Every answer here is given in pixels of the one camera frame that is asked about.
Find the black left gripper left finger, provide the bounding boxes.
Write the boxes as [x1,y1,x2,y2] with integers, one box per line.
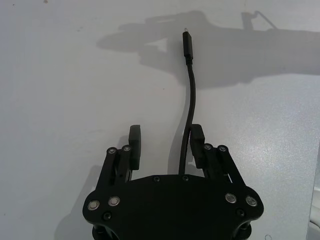
[95,124,143,193]

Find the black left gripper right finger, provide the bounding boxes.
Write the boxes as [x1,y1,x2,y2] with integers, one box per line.
[190,123,250,188]

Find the black cable with plug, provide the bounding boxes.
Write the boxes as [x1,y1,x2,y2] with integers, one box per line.
[178,26,198,176]

